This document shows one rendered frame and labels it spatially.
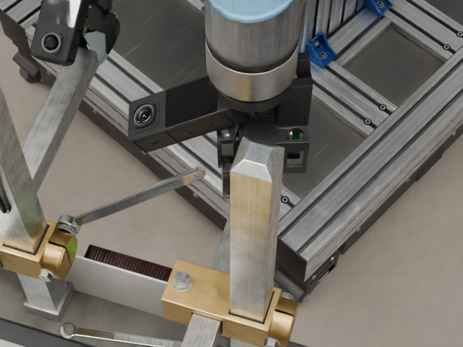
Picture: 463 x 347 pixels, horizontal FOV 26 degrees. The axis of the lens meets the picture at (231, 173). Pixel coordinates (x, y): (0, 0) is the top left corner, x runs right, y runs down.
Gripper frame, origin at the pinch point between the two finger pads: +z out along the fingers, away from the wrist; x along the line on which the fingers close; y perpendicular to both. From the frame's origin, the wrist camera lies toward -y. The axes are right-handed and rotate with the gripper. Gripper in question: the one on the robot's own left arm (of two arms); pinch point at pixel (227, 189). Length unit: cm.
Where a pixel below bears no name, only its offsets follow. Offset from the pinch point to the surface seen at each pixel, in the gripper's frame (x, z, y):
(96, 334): -5.5, 23.4, -15.7
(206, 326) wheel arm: -11.3, 8.2, -2.5
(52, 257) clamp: -3.2, 7.4, -18.5
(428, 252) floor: 39, 94, 42
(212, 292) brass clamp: -7.9, 7.2, -1.8
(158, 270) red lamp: 2.8, 23.8, -8.4
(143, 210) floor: 51, 94, -16
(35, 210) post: -0.7, 1.7, -19.5
